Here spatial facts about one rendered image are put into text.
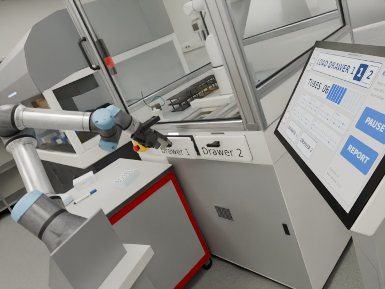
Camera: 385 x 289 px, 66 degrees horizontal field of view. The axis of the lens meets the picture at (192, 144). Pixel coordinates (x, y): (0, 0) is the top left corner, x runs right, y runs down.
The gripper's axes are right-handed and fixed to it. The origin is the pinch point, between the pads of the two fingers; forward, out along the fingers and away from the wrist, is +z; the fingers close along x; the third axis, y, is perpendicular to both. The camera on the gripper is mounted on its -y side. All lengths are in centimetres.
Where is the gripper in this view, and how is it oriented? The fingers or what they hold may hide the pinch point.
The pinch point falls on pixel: (168, 142)
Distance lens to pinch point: 149.7
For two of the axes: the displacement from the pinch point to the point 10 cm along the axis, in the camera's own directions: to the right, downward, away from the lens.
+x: 6.5, 0.2, -7.6
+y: -3.4, 9.0, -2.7
